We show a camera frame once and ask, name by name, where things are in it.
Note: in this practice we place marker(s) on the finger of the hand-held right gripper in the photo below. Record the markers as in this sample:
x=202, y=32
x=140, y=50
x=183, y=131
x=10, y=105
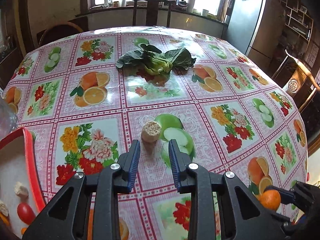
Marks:
x=270, y=187
x=287, y=197

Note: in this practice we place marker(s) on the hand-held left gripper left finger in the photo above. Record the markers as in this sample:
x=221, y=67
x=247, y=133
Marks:
x=133, y=165

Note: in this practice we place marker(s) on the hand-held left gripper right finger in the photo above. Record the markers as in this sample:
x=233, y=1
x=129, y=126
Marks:
x=176, y=165

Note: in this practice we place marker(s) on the small orange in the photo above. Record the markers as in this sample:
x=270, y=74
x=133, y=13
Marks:
x=24, y=230
x=270, y=200

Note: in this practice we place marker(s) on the red rimmed white tray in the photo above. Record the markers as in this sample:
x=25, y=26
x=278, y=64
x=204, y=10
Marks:
x=10, y=160

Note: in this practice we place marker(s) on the floral fruit print tablecloth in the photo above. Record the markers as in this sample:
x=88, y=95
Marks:
x=212, y=135

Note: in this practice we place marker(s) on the green leafy vegetable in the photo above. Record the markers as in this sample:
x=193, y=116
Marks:
x=155, y=61

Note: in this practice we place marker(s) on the carved wooden chair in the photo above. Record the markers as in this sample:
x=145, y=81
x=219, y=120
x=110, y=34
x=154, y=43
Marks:
x=297, y=82

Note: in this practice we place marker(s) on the red tomato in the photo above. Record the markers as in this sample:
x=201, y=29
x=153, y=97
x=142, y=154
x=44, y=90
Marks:
x=25, y=213

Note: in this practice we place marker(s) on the rattan chair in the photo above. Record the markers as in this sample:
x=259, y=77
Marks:
x=58, y=33

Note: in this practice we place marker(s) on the dark wooden chair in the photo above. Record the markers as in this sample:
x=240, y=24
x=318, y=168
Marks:
x=152, y=12

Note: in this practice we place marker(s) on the white cup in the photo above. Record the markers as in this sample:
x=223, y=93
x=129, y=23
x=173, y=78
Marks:
x=205, y=12

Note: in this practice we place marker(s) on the silver refrigerator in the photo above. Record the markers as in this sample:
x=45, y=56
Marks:
x=247, y=22

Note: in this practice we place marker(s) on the white thermos jug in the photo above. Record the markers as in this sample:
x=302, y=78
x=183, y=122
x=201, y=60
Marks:
x=191, y=3

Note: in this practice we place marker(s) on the dark kettle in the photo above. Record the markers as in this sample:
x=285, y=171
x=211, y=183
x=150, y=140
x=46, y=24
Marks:
x=182, y=2

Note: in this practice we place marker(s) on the wooden shelf cabinet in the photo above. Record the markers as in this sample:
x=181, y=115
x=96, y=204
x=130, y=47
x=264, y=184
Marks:
x=292, y=25

